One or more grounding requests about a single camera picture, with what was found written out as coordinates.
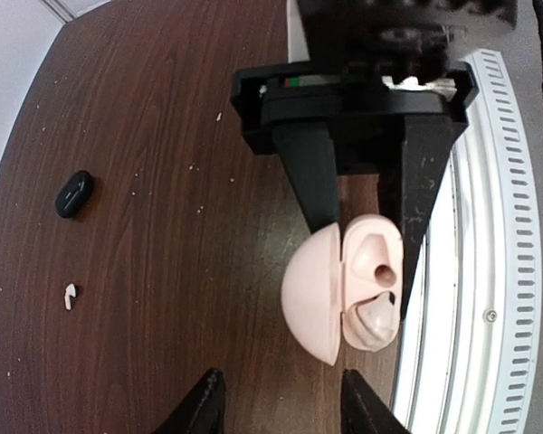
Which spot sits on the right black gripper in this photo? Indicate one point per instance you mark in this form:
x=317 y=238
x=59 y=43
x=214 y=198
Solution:
x=321 y=124

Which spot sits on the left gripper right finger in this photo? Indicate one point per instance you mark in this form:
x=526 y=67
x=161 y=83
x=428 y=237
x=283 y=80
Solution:
x=362 y=409

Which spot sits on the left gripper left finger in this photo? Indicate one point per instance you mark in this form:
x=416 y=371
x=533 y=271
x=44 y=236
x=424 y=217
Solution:
x=202 y=410

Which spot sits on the round white case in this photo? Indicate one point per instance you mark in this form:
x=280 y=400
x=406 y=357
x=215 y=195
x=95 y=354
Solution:
x=332 y=273

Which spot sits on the black earbud charging case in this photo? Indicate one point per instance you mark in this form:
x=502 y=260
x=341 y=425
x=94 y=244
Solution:
x=74 y=194

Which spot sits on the white earbud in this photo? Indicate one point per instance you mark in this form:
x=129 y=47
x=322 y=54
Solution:
x=378 y=323
x=70 y=293

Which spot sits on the front aluminium rail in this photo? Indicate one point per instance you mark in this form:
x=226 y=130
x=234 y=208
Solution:
x=468 y=353

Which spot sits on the right aluminium frame post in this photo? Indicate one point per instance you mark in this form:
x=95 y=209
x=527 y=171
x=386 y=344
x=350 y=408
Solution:
x=69 y=10

